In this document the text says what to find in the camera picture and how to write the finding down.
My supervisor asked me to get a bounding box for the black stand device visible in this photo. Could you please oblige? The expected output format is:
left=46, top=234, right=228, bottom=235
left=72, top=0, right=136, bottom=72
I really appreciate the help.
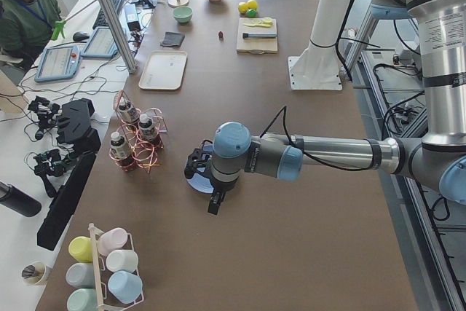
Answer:
left=34, top=98, right=101, bottom=251

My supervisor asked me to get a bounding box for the tea bottle front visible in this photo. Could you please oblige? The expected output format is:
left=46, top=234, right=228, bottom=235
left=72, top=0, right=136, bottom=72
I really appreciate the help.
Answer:
left=110, top=131, right=136, bottom=171

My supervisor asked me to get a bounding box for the mint green cup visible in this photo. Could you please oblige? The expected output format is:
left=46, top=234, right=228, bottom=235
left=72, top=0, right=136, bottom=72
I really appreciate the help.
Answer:
left=66, top=288, right=98, bottom=311

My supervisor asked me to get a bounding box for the folded grey cloth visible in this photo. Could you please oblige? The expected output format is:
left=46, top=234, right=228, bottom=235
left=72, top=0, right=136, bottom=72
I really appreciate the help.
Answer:
left=160, top=31, right=185, bottom=47

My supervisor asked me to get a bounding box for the black keyboard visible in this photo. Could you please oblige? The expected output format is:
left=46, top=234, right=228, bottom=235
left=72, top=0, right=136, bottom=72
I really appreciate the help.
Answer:
left=92, top=0, right=127, bottom=31

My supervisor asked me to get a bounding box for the white wire cup rack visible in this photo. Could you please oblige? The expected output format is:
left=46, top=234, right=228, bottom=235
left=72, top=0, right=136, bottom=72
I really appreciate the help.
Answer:
left=88, top=223, right=145, bottom=311

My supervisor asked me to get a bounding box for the light blue cup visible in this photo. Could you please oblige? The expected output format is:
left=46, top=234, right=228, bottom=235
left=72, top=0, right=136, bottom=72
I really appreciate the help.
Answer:
left=107, top=270, right=143, bottom=304

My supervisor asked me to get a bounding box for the blue teach pendant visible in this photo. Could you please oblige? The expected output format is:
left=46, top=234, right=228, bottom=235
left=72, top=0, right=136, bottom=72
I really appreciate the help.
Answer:
left=34, top=44, right=80, bottom=83

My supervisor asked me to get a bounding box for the person in green sweater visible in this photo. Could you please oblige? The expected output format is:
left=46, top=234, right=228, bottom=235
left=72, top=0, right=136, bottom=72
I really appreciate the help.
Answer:
left=1, top=0, right=61, bottom=71

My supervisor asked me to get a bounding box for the pink cup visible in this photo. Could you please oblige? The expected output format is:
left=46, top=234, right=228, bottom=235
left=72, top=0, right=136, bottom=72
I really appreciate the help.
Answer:
left=97, top=227, right=128, bottom=256

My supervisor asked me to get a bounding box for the black flask bottle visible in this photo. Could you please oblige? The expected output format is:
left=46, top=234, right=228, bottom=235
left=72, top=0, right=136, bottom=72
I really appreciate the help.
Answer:
left=1, top=182, right=42, bottom=217

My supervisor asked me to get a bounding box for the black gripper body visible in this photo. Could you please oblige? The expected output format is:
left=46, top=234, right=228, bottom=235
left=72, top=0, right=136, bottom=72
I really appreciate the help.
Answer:
left=210, top=188, right=226, bottom=202

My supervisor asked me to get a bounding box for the blue round plate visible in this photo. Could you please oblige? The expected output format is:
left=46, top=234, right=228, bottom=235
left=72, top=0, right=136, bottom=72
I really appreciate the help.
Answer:
left=186, top=143, right=213, bottom=194

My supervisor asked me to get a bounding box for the paper cup with utensils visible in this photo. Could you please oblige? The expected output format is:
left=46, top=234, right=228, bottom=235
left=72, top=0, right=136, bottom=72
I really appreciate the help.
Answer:
left=21, top=261, right=52, bottom=286

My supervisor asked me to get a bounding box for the aluminium frame post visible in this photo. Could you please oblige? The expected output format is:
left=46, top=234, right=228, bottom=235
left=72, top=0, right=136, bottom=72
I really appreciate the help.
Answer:
left=98, top=0, right=136, bottom=74

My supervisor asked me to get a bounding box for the green bowl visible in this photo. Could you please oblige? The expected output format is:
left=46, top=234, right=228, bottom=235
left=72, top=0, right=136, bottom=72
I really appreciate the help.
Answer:
left=173, top=6, right=193, bottom=24

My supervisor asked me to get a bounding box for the white cup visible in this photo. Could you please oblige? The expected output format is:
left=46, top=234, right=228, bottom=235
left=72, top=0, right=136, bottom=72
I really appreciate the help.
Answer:
left=106, top=249, right=139, bottom=273

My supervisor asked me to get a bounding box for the green lime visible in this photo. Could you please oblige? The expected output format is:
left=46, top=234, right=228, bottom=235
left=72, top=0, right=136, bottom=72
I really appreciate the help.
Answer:
left=245, top=9, right=257, bottom=18

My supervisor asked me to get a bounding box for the yellow lemon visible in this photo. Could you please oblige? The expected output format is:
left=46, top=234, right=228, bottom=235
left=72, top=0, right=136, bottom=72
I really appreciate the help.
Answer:
left=237, top=2, right=249, bottom=14
left=246, top=0, right=258, bottom=10

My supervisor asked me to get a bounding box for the yellow cup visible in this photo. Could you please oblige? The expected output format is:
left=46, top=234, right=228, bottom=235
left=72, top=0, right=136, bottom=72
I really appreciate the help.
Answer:
left=68, top=236, right=92, bottom=263

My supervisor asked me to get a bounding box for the grey cup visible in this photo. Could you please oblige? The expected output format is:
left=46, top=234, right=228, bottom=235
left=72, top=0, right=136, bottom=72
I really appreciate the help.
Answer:
left=66, top=262, right=95, bottom=288

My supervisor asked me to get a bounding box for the yellow plastic knife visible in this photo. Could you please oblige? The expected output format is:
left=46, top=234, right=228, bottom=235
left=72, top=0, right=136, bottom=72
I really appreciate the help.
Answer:
left=243, top=22, right=273, bottom=28

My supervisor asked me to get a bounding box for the cream rabbit tray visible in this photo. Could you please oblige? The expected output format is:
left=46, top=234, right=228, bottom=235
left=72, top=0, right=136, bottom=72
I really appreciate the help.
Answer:
left=138, top=50, right=187, bottom=91

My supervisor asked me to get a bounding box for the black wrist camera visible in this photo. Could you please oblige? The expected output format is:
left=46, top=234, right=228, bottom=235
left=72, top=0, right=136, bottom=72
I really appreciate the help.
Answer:
left=184, top=148, right=212, bottom=179

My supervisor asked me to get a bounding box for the wooden cutting board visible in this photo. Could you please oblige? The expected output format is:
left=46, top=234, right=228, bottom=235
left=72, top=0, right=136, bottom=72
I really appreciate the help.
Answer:
left=236, top=17, right=278, bottom=54

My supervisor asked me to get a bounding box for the black computer mouse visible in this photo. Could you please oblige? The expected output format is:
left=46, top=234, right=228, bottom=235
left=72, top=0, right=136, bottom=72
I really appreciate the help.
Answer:
left=72, top=31, right=90, bottom=42

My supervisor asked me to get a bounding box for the copper wire bottle rack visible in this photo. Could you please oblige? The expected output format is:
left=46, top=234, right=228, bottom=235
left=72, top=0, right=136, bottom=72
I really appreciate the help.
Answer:
left=113, top=90, right=167, bottom=173

